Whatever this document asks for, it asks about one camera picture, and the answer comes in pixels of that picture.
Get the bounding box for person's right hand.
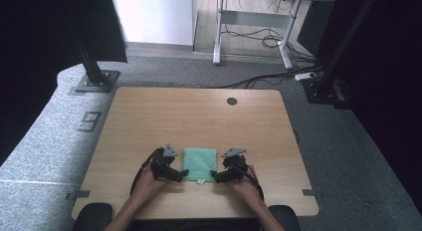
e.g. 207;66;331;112
228;163;264;206

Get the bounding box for long black floor cable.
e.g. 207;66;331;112
217;67;325;91

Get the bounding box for tangled black cables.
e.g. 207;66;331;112
221;23;317;66

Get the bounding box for white desk frame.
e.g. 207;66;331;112
212;0;336;71

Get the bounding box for white power strip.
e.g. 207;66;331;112
294;71;318;83

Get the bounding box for red and black gripper cable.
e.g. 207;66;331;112
244;163;266;203

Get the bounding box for white cabinet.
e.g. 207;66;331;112
110;0;199;47

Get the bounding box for person's left hand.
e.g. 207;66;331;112
136;165;171;203

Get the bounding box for black curtain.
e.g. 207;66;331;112
0;0;128;166
315;0;422;213

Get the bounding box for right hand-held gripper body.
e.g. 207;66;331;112
221;147;249;182

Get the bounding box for black metal stand with base plate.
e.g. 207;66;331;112
70;23;121;94

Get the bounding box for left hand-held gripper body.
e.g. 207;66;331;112
150;143;179;179

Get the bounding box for black box under desk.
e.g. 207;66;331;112
296;0;333;57

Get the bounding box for grey floor socket cover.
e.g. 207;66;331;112
77;111;103;133

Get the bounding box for green microfibre cloth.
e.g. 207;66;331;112
182;147;218;186

